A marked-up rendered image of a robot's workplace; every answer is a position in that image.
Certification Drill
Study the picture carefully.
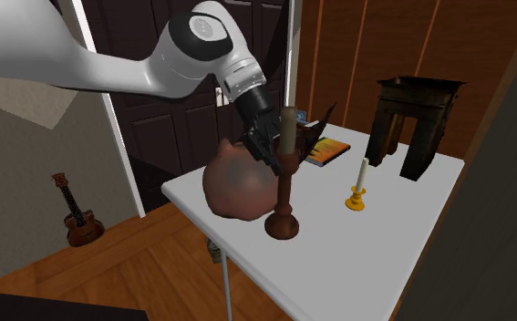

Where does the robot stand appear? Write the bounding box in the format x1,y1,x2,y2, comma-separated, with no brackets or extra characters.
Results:
0,290,150,321

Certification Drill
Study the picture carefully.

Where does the brown candlestick with beige candle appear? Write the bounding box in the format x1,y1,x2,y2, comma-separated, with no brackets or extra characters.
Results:
264,106,302,242

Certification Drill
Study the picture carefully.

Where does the white table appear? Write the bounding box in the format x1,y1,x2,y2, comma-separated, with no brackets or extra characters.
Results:
160,122,466,321

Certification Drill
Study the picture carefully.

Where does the small grey object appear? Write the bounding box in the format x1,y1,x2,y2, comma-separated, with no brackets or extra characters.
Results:
204,237,224,264

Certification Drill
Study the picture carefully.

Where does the pink piggy bank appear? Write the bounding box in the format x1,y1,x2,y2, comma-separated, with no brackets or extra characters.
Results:
202,137,282,223

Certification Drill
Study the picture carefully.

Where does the yellow holder with white candle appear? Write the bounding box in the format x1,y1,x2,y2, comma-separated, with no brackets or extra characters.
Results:
344,157,371,212

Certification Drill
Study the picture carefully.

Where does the dark brown panelled door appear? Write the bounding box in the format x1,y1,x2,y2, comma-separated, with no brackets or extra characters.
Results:
78,0,291,213

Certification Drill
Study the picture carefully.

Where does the dark wooden arch stand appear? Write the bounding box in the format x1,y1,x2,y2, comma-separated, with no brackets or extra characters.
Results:
364,76,467,182

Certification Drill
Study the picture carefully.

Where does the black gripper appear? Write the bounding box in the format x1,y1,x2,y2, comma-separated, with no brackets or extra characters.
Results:
233,84,284,177

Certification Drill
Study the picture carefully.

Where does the brown guitar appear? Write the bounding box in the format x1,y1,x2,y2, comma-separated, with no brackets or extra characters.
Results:
51,171,106,248

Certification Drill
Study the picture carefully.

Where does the dark brown open book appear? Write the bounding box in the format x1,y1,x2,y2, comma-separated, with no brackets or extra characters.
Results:
292,101,337,165

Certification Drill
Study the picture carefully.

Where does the orange cover book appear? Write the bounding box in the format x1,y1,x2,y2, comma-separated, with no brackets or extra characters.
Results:
304,136,352,168

